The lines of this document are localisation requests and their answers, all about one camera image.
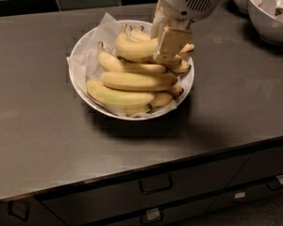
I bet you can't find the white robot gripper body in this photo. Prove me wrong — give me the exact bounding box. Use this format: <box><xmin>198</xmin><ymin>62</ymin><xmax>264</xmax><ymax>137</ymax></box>
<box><xmin>158</xmin><ymin>0</ymin><xmax>221</xmax><ymax>31</ymax></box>

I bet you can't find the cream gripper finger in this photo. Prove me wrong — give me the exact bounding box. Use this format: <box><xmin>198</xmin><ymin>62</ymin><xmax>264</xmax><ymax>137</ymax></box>
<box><xmin>154</xmin><ymin>26</ymin><xmax>192</xmax><ymax>62</ymax></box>
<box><xmin>150</xmin><ymin>2</ymin><xmax>165</xmax><ymax>39</ymax></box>

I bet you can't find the lifted top yellow banana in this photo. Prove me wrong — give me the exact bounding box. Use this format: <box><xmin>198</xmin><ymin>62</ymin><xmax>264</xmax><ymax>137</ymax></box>
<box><xmin>115</xmin><ymin>24</ymin><xmax>182</xmax><ymax>65</ymax></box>

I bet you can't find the rear top yellow banana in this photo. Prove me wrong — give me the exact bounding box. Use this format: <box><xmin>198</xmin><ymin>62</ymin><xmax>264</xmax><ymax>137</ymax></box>
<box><xmin>128</xmin><ymin>24</ymin><xmax>194</xmax><ymax>54</ymax></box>

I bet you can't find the small right banana tip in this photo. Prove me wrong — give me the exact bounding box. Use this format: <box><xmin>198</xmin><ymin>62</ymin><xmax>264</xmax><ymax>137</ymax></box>
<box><xmin>170</xmin><ymin>60</ymin><xmax>191</xmax><ymax>73</ymax></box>

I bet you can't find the right middle small banana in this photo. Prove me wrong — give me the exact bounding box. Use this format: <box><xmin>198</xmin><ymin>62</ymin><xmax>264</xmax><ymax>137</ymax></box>
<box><xmin>166</xmin><ymin>84</ymin><xmax>184</xmax><ymax>97</ymax></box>

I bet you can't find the lower right small banana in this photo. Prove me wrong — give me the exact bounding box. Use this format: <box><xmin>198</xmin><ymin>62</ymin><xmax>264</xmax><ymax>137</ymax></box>
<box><xmin>150</xmin><ymin>91</ymin><xmax>174</xmax><ymax>108</ymax></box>

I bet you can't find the left back yellow banana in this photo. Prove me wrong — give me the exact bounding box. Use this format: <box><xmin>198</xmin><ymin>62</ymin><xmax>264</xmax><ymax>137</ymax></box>
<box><xmin>97</xmin><ymin>41</ymin><xmax>167</xmax><ymax>73</ymax></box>

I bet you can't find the middle long yellow banana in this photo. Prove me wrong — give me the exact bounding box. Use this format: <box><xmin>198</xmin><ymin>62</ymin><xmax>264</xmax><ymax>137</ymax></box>
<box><xmin>100</xmin><ymin>72</ymin><xmax>177</xmax><ymax>91</ymax></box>

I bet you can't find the front lowest yellow banana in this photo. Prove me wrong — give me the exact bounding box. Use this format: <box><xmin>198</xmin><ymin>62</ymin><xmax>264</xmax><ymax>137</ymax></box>
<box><xmin>86</xmin><ymin>80</ymin><xmax>156</xmax><ymax>108</ymax></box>

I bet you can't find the bottom small yellow banana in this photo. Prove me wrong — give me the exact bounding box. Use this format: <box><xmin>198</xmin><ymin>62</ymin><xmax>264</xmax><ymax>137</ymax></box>
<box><xmin>124</xmin><ymin>105</ymin><xmax>151</xmax><ymax>117</ymax></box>

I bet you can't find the white banana bowl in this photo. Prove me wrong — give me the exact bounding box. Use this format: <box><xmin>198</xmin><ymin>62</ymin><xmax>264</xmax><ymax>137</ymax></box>
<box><xmin>68</xmin><ymin>19</ymin><xmax>195</xmax><ymax>121</ymax></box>

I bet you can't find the white bowl right front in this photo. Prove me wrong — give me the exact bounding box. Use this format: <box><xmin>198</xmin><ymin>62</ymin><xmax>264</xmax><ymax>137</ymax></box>
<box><xmin>247</xmin><ymin>0</ymin><xmax>283</xmax><ymax>45</ymax></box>

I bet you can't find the small white drawer label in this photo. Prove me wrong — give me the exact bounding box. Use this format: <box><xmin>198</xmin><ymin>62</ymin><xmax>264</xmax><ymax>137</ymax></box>
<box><xmin>234</xmin><ymin>191</ymin><xmax>246</xmax><ymax>200</ymax></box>

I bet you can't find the middle drawer black handle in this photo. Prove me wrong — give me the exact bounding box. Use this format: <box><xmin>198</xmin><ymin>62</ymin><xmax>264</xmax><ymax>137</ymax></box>
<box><xmin>139</xmin><ymin>173</ymin><xmax>174</xmax><ymax>195</ymax></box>

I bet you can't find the drawer black handle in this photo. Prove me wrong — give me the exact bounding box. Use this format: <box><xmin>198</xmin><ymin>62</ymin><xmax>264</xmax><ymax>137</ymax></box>
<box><xmin>139</xmin><ymin>173</ymin><xmax>174</xmax><ymax>195</ymax></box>
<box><xmin>8</xmin><ymin>201</ymin><xmax>29</xmax><ymax>222</ymax></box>

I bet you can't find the lower drawer labelled handle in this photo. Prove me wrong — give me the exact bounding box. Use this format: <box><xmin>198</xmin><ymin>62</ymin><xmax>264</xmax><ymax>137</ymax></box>
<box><xmin>140</xmin><ymin>208</ymin><xmax>163</xmax><ymax>225</ymax></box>

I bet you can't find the drawer labelled handle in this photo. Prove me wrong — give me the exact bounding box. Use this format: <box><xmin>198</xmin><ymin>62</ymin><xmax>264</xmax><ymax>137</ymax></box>
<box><xmin>140</xmin><ymin>208</ymin><xmax>163</xmax><ymax>225</ymax></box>
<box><xmin>267</xmin><ymin>174</ymin><xmax>283</xmax><ymax>191</ymax></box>

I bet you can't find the right drawer labelled handle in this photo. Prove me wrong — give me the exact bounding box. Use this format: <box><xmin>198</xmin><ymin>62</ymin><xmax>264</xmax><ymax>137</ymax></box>
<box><xmin>267</xmin><ymin>174</ymin><xmax>283</xmax><ymax>191</ymax></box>

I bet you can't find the left drawer black handle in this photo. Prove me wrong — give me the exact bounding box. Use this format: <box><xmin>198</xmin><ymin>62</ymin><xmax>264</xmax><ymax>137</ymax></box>
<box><xmin>8</xmin><ymin>201</ymin><xmax>29</xmax><ymax>222</ymax></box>

